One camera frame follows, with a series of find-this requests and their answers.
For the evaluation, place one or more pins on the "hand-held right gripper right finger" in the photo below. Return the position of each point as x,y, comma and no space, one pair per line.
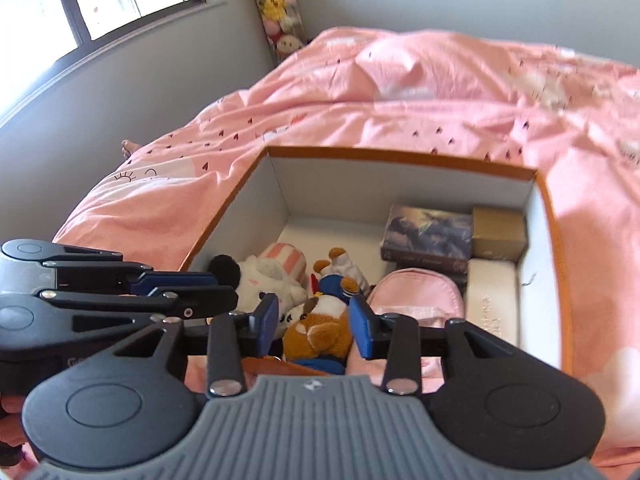
360,325

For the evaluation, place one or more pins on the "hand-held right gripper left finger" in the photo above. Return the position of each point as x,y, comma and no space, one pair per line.
270,317

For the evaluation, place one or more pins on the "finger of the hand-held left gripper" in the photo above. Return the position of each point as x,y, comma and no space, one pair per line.
210,302
170,282

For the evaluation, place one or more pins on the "white plush pink striped hat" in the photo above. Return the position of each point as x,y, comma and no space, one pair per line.
265,280

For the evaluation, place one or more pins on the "brown white plush dog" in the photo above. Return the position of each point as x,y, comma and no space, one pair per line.
320,330

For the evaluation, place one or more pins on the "pink mini backpack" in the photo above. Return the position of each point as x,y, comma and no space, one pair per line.
415,300

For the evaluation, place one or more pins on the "small white duck plush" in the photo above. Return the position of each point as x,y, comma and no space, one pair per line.
345,265

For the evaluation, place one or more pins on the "red booklet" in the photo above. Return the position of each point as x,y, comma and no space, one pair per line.
430,230

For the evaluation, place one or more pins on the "white glasses case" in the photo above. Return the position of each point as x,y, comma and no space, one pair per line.
492,300

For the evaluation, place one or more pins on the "orange cardboard box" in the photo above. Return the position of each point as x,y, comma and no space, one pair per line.
350,190

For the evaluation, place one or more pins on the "dark gold small box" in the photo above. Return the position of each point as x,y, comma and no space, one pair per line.
500,232

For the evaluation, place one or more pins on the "person's left hand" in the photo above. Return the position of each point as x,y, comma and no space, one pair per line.
10,442

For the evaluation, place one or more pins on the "pink printed duvet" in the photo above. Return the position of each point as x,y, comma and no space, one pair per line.
400,110

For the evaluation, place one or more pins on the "clear tube of plush toys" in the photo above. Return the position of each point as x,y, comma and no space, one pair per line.
275,10

